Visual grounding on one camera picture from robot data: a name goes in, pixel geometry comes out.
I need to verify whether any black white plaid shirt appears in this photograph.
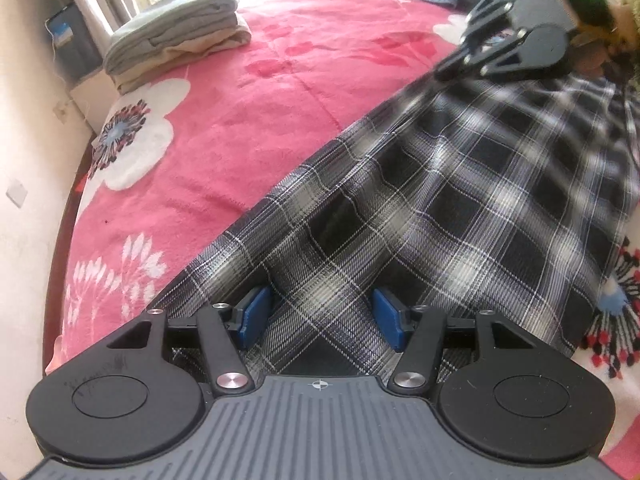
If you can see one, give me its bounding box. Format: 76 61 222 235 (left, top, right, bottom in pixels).
153 76 639 378

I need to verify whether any pink floral blanket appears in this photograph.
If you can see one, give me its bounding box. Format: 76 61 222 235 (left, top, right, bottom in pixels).
48 0 639 479

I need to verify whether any white cabinet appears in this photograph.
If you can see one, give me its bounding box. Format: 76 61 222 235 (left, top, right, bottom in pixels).
70 70 119 134

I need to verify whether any beige folded cloth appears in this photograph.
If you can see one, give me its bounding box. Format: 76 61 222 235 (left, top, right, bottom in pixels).
108 16 252 94

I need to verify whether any grey folded cloth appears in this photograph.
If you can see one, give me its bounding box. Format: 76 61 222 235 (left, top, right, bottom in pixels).
103 0 238 76

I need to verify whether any blue black water dispenser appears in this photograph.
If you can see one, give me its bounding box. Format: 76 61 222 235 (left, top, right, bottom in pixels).
44 3 102 86

